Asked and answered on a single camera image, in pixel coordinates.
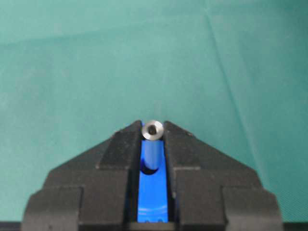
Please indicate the blue plastic gear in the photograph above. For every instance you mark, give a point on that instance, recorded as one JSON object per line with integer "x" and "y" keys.
{"x": 148, "y": 194}

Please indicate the small silver metal shaft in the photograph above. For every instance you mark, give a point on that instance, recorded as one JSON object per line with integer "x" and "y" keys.
{"x": 152, "y": 133}

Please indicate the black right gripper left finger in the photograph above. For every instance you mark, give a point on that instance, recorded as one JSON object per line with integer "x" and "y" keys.
{"x": 95, "y": 191}

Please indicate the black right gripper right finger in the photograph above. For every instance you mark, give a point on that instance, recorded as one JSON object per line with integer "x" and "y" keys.
{"x": 214, "y": 192}

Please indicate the green cloth mat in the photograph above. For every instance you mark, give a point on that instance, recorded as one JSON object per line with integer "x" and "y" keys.
{"x": 232, "y": 72}

